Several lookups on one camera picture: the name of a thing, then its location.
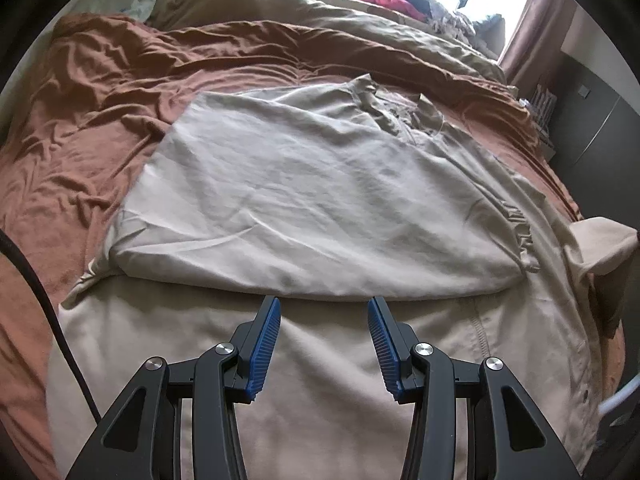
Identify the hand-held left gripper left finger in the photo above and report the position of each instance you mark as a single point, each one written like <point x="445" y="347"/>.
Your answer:
<point x="262" y="355"/>

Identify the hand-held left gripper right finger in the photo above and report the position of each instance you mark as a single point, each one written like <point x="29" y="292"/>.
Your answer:
<point x="385" y="355"/>

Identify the beige garment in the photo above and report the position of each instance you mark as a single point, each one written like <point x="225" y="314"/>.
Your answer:
<point x="300" y="185"/>

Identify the brown plush blanket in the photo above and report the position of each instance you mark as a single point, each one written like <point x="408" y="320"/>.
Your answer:
<point x="90" y="135"/>

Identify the olive beige duvet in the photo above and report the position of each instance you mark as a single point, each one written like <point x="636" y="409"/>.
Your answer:
<point x="300" y="10"/>

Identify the pink cloth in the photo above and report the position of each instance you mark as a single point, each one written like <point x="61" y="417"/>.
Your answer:
<point x="385" y="1"/>

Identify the brown curtain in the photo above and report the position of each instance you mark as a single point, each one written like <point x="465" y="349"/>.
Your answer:
<point x="532" y="30"/>

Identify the pale pillow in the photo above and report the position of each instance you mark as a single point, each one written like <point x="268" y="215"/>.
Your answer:
<point x="125" y="0"/>

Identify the grey wall switch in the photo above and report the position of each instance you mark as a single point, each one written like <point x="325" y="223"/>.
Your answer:
<point x="583" y="91"/>

